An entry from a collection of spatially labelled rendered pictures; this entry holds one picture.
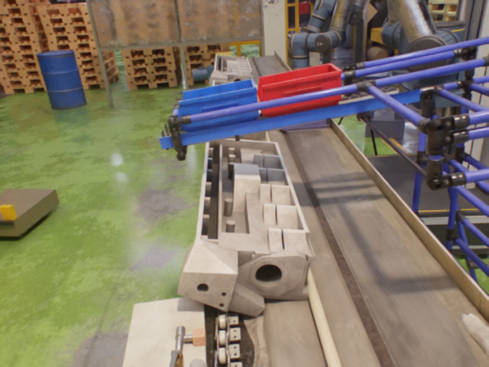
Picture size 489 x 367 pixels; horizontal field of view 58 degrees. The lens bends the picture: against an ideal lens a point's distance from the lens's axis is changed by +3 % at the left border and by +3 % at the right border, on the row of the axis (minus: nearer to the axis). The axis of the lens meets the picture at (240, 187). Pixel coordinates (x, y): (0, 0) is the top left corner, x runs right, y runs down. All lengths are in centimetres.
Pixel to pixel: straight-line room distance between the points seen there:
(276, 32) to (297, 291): 616
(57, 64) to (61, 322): 565
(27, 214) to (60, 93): 440
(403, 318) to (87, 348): 170
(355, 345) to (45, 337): 187
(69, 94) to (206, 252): 685
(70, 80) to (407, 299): 708
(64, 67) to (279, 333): 698
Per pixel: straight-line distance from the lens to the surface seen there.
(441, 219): 288
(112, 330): 262
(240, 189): 170
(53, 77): 794
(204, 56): 871
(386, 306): 144
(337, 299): 144
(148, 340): 130
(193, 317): 133
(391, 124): 512
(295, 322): 136
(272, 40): 729
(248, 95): 158
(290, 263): 132
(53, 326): 280
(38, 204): 390
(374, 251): 168
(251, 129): 160
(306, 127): 298
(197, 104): 159
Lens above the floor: 167
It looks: 25 degrees down
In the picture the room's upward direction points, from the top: 5 degrees counter-clockwise
